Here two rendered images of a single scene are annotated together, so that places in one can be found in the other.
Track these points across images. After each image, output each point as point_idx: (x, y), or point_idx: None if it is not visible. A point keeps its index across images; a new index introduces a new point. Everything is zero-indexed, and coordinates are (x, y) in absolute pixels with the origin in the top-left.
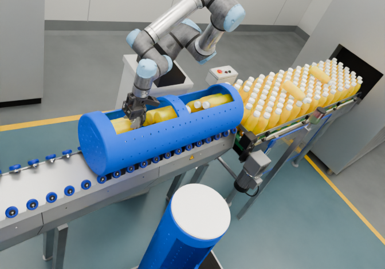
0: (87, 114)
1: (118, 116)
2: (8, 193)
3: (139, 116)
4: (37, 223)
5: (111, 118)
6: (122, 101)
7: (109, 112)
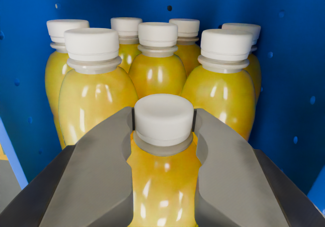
0: None
1: (21, 68)
2: None
3: (209, 223)
4: None
5: (33, 106)
6: None
7: (11, 152)
